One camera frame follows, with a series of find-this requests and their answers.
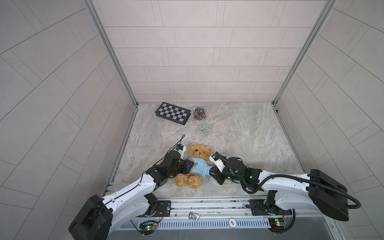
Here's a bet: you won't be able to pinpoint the brown teddy bear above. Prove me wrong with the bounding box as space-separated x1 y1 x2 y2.
175 144 213 189

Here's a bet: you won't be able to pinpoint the light blue bear hoodie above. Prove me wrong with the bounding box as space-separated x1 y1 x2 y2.
190 158 212 178

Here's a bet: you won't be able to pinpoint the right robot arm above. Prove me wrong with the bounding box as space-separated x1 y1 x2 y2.
209 153 351 222

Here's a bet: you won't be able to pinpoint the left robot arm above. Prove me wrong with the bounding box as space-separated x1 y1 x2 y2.
69 150 194 240

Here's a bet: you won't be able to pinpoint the small green pieces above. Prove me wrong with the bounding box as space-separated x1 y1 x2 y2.
200 123 210 132

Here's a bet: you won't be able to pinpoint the black white chessboard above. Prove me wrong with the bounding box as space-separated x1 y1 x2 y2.
155 102 191 126

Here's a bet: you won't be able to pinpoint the bag of colourful pieces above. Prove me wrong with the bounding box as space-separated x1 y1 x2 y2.
193 107 206 121

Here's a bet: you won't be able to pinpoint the silver metal clip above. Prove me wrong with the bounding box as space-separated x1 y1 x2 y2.
189 212 201 222

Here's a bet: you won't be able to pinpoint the left circuit board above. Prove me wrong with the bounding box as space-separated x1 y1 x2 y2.
139 220 158 235

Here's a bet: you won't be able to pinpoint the circuit board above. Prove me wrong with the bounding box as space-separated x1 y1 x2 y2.
139 220 158 235
268 218 286 232

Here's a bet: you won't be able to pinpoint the right circuit board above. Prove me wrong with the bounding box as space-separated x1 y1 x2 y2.
268 218 286 232

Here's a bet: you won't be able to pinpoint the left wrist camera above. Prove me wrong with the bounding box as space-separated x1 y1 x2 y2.
175 144 186 159

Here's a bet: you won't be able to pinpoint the left camera black cable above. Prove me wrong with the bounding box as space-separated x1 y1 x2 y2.
140 134 186 181

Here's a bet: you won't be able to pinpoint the black corrugated cable conduit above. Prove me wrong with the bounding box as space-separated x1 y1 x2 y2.
212 152 362 210

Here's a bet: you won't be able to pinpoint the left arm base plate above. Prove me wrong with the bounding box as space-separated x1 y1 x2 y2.
141 201 172 218

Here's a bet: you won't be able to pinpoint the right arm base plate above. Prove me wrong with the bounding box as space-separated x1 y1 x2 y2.
246 200 293 216

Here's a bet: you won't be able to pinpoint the aluminium mounting rail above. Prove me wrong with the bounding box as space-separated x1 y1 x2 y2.
82 196 335 221

